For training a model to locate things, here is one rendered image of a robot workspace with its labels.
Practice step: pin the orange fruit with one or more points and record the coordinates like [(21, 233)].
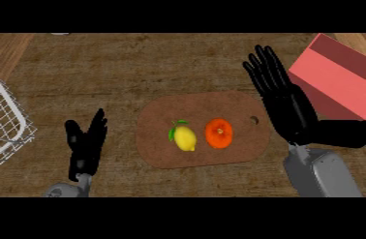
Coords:
[(218, 133)]

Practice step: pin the red cardboard box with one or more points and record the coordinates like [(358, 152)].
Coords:
[(333, 78)]

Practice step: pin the small white object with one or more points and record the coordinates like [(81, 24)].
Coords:
[(59, 33)]

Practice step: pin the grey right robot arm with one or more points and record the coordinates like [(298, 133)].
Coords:
[(319, 172)]

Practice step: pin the yellow lemon with green leaf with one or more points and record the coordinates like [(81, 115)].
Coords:
[(183, 137)]

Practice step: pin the brown wooden cutting board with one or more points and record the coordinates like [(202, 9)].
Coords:
[(202, 130)]

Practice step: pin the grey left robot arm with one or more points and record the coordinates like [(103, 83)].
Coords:
[(71, 188)]

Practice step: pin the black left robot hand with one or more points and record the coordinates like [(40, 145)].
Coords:
[(84, 143)]

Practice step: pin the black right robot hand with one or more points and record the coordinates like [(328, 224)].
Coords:
[(285, 113)]

